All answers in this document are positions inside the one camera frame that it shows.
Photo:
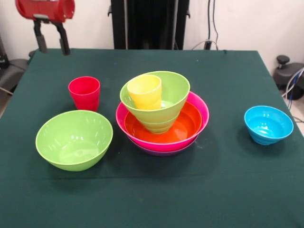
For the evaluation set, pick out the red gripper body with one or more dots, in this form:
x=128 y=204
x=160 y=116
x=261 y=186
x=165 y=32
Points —
x=42 y=9

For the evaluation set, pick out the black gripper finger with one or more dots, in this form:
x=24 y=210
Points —
x=40 y=38
x=64 y=40

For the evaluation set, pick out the red cup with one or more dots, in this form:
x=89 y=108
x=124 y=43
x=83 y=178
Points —
x=84 y=95

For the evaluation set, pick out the yellow cup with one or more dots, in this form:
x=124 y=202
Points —
x=145 y=95

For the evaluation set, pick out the large green bowl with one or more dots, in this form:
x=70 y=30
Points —
x=73 y=140

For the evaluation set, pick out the medium green bowl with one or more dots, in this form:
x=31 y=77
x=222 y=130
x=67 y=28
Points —
x=175 y=90

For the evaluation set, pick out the small ribbed green bowl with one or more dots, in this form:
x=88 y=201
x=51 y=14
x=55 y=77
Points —
x=158 y=128

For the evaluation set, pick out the orange bowl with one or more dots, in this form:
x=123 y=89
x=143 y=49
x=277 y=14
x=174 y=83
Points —
x=187 y=123

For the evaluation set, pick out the purple bowl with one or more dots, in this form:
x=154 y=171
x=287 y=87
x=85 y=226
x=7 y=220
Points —
x=164 y=154

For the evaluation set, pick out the pink bowl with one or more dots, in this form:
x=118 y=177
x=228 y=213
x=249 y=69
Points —
x=204 y=111

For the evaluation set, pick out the small blue bowl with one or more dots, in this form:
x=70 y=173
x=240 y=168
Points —
x=268 y=126

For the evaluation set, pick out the black office chair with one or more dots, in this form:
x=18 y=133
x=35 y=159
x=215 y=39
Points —
x=14 y=66

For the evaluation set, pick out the black plug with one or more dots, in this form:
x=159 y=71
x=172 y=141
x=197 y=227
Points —
x=208 y=44

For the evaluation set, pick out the dark green tablecloth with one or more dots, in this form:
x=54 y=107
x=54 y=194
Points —
x=152 y=190

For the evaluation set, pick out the black chair with round knob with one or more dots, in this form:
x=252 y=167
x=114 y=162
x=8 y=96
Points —
x=285 y=76

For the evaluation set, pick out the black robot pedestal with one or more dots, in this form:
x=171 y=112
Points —
x=147 y=23

